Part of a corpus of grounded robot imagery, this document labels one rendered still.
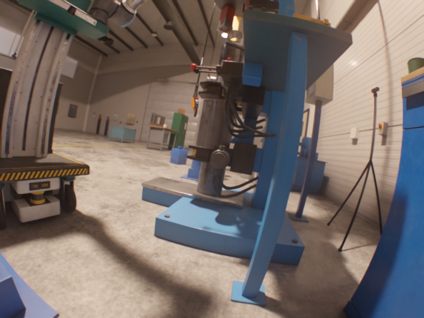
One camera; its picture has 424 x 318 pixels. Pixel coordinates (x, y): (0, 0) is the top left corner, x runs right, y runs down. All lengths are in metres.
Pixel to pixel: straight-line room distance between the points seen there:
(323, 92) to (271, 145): 0.77
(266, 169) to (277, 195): 0.92
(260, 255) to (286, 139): 0.40
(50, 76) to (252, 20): 1.18
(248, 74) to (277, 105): 0.62
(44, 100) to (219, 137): 1.30
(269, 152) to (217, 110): 0.53
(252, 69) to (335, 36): 0.47
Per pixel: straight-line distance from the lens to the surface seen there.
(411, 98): 0.80
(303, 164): 3.60
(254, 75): 1.02
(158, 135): 7.53
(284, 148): 0.61
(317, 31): 0.76
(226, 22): 2.14
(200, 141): 2.92
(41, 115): 1.37
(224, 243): 1.04
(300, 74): 0.68
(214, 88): 1.39
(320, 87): 1.94
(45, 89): 1.41
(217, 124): 1.54
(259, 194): 1.56
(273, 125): 1.54
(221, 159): 1.09
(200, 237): 1.05
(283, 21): 0.74
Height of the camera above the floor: 0.56
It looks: 4 degrees down
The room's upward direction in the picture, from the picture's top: 10 degrees clockwise
